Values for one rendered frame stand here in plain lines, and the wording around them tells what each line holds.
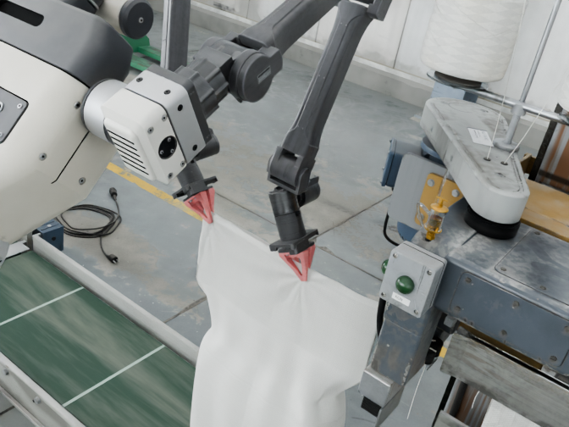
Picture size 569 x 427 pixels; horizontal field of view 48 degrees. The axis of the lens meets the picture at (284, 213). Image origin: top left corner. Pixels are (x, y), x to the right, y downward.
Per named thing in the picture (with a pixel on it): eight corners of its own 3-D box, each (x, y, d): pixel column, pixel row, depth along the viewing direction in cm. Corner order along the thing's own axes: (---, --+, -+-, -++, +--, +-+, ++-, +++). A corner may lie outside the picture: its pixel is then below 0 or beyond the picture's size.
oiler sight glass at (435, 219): (422, 226, 100) (428, 207, 98) (429, 222, 102) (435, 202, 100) (437, 233, 99) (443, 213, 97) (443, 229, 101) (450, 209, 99)
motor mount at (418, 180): (383, 217, 145) (400, 152, 138) (395, 209, 150) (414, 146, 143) (499, 272, 132) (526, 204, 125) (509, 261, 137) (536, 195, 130)
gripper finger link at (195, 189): (228, 214, 149) (210, 179, 150) (207, 223, 144) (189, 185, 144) (211, 224, 154) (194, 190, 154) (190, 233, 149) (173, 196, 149)
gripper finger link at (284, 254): (328, 272, 137) (318, 231, 136) (311, 285, 132) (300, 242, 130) (304, 273, 142) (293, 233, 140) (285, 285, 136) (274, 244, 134)
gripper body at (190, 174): (220, 181, 152) (207, 154, 152) (189, 191, 144) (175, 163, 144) (204, 191, 156) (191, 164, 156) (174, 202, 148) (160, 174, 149)
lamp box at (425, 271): (378, 296, 100) (391, 248, 96) (390, 285, 104) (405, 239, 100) (419, 318, 97) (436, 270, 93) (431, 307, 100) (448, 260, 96)
